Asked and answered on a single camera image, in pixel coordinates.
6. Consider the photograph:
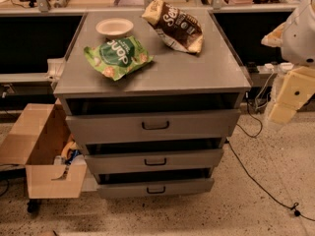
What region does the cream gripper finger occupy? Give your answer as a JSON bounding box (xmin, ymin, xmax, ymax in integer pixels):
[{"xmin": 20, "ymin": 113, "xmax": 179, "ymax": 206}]
[
  {"xmin": 268, "ymin": 66, "xmax": 315, "ymax": 125},
  {"xmin": 261, "ymin": 24, "xmax": 284, "ymax": 47}
]

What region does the grey bottom drawer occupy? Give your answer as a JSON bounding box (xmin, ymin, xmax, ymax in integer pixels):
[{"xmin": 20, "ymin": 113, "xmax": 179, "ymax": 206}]
[{"xmin": 97, "ymin": 178, "xmax": 215, "ymax": 199}]

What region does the grey drawer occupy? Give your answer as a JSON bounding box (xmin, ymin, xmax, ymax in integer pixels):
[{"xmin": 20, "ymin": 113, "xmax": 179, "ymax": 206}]
[
  {"xmin": 66, "ymin": 109, "xmax": 240, "ymax": 145},
  {"xmin": 97, "ymin": 178, "xmax": 215, "ymax": 199},
  {"xmin": 85, "ymin": 148, "xmax": 223, "ymax": 174}
]

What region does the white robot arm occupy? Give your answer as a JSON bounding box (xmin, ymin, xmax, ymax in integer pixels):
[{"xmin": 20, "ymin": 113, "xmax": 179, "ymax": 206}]
[{"xmin": 261, "ymin": 0, "xmax": 315, "ymax": 125}]

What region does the grey top drawer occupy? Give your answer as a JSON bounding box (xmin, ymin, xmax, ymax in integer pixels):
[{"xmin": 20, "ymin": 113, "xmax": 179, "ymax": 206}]
[{"xmin": 66, "ymin": 109, "xmax": 240, "ymax": 145}]

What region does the grey middle drawer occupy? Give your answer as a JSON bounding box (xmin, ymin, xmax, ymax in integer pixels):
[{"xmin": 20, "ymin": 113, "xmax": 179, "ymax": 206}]
[{"xmin": 85, "ymin": 148, "xmax": 223, "ymax": 174}]

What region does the grey drawer cabinet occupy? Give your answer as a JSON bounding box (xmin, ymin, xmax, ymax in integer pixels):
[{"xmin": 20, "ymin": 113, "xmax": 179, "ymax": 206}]
[{"xmin": 54, "ymin": 9, "xmax": 250, "ymax": 154}]

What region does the open cardboard box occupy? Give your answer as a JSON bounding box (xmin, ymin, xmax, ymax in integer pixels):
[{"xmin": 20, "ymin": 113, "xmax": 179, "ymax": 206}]
[{"xmin": 0, "ymin": 103, "xmax": 87, "ymax": 199}]

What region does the white power strip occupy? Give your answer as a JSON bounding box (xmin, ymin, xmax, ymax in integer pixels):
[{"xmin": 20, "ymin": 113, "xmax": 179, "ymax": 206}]
[{"xmin": 280, "ymin": 62, "xmax": 293, "ymax": 73}]

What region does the white power adapter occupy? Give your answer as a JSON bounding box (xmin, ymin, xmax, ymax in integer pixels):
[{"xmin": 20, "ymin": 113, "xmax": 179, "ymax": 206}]
[{"xmin": 264, "ymin": 63, "xmax": 274, "ymax": 71}]

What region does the brown seeds snack bag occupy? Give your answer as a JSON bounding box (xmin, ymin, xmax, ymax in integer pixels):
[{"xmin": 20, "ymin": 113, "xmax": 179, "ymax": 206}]
[{"xmin": 142, "ymin": 0, "xmax": 204, "ymax": 54}]

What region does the green snack bag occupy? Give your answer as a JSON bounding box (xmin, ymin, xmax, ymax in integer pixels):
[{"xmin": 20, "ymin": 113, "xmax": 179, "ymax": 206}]
[{"xmin": 84, "ymin": 35, "xmax": 153, "ymax": 81}]

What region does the white paper bowl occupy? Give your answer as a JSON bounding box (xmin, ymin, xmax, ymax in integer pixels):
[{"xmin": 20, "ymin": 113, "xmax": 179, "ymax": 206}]
[{"xmin": 95, "ymin": 18, "xmax": 134, "ymax": 39}]

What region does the black caster wheel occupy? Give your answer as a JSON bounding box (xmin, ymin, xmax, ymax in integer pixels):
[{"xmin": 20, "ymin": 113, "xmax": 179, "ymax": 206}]
[{"xmin": 27, "ymin": 199, "xmax": 40, "ymax": 213}]

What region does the black floor cable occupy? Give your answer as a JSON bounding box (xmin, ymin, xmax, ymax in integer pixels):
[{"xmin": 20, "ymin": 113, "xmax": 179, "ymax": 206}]
[{"xmin": 225, "ymin": 96, "xmax": 315, "ymax": 223}]

